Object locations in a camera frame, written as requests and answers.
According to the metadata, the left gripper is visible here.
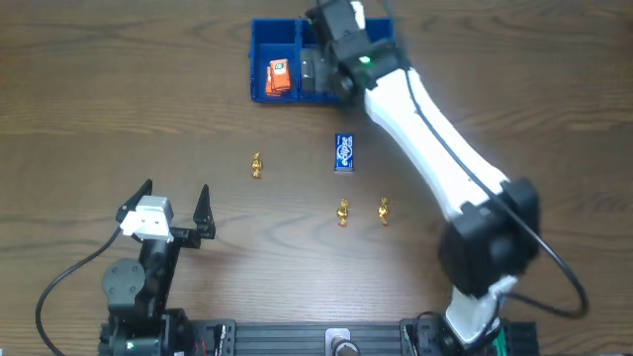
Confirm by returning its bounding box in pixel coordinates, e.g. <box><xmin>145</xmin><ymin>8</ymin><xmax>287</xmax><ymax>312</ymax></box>
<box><xmin>116</xmin><ymin>178</ymin><xmax>217</xmax><ymax>249</ymax></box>

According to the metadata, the blue candy pack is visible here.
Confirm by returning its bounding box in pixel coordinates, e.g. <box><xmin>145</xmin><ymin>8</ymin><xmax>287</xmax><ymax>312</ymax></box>
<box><xmin>333</xmin><ymin>133</ymin><xmax>356</xmax><ymax>173</ymax></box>

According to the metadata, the blue tray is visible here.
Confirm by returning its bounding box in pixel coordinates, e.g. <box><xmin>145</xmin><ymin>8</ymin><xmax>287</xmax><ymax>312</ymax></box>
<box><xmin>249</xmin><ymin>17</ymin><xmax>398</xmax><ymax>105</ymax></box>

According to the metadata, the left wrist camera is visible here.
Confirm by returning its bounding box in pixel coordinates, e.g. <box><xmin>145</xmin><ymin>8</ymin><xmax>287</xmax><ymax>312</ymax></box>
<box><xmin>119</xmin><ymin>195</ymin><xmax>175</xmax><ymax>243</ymax></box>

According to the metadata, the mounting rail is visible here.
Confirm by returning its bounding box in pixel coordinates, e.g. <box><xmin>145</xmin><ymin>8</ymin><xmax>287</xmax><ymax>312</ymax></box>
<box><xmin>98</xmin><ymin>318</ymin><xmax>538</xmax><ymax>356</ymax></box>

